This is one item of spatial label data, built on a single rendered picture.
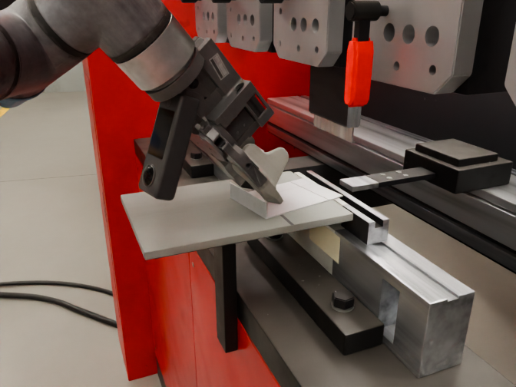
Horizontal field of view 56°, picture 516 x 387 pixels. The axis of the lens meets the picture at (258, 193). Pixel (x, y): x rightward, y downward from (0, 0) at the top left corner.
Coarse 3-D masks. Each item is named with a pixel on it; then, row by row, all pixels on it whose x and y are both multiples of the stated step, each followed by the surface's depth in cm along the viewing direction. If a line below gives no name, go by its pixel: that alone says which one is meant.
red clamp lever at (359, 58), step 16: (352, 16) 43; (368, 16) 44; (368, 32) 45; (352, 48) 45; (368, 48) 45; (352, 64) 45; (368, 64) 46; (352, 80) 46; (368, 80) 46; (352, 96) 46; (368, 96) 47
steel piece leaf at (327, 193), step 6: (294, 180) 71; (300, 180) 71; (306, 180) 71; (300, 186) 69; (306, 186) 69; (312, 186) 69; (318, 186) 69; (318, 192) 67; (324, 192) 67; (330, 192) 67; (330, 198) 65; (336, 198) 65
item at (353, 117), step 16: (320, 80) 65; (336, 80) 61; (320, 96) 66; (336, 96) 62; (320, 112) 66; (336, 112) 62; (352, 112) 60; (320, 128) 69; (336, 128) 65; (352, 128) 61
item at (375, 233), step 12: (324, 180) 72; (336, 192) 68; (348, 204) 63; (360, 204) 63; (360, 216) 60; (372, 216) 61; (384, 216) 60; (348, 228) 63; (360, 228) 60; (372, 228) 59; (384, 228) 60; (372, 240) 59; (384, 240) 60
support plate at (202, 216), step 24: (144, 192) 68; (192, 192) 68; (216, 192) 68; (144, 216) 60; (168, 216) 60; (192, 216) 60; (216, 216) 60; (240, 216) 60; (288, 216) 60; (312, 216) 60; (336, 216) 60; (144, 240) 54; (168, 240) 54; (192, 240) 54; (216, 240) 54; (240, 240) 56
